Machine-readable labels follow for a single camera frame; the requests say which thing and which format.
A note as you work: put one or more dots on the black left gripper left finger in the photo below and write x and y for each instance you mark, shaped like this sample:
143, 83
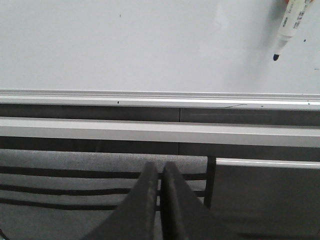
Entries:
134, 218

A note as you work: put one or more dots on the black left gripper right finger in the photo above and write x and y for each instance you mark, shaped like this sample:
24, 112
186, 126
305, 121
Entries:
183, 216

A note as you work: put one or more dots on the white whiteboard marker pen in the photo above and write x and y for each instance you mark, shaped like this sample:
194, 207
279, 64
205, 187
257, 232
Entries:
293, 16

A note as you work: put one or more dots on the grey black striped chair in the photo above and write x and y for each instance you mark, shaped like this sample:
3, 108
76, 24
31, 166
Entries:
63, 195

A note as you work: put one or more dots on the white whiteboard with aluminium frame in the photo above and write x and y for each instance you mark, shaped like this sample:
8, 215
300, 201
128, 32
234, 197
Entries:
157, 53

